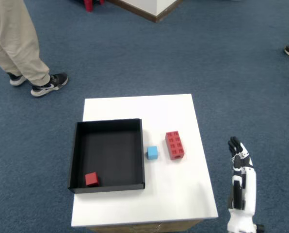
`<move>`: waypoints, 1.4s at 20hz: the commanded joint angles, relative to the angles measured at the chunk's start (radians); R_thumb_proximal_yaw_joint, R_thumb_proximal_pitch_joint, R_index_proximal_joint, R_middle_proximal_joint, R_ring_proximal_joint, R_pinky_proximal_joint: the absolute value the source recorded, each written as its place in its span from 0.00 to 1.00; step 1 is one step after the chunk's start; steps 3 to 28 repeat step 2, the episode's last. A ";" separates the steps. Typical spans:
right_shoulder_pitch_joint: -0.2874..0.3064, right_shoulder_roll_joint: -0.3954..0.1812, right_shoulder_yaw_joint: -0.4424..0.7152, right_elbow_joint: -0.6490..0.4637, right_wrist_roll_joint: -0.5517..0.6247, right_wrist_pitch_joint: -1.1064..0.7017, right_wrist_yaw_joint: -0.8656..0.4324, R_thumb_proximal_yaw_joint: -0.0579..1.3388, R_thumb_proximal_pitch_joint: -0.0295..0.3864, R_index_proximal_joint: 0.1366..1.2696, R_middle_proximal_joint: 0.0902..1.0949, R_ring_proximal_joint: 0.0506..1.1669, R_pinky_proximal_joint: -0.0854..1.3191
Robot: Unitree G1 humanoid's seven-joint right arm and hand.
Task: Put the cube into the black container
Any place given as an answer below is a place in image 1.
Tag beige trousers of person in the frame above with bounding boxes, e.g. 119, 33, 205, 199
0, 0, 51, 87

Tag black open cardboard box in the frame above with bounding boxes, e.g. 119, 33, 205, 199
67, 118, 145, 194

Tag small blue cube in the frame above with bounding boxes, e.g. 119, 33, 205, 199
146, 146, 159, 160

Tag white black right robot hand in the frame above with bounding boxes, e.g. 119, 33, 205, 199
226, 136, 257, 233

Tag white plinth with brown baseboard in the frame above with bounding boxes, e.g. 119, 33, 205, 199
105, 0, 184, 24

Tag black white sneaker with swoosh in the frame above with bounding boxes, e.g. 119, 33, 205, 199
30, 72, 69, 97

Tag red stool leg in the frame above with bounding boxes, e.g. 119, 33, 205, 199
82, 0, 105, 12

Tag red brick block with holes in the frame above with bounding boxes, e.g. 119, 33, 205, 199
165, 131, 185, 161

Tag small red cube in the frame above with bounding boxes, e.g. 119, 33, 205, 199
84, 172, 99, 187

